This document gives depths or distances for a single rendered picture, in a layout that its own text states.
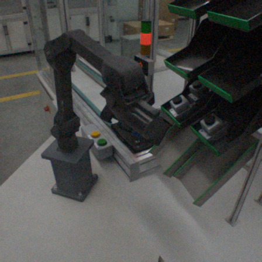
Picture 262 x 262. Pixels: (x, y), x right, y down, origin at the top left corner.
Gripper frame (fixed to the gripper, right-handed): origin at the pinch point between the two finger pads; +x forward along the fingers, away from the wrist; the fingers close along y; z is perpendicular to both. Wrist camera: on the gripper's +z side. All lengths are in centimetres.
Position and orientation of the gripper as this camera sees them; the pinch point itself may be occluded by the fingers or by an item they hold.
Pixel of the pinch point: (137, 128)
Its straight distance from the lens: 68.0
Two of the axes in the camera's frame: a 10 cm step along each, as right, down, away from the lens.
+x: 2.7, 3.7, 8.9
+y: -8.2, -3.9, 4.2
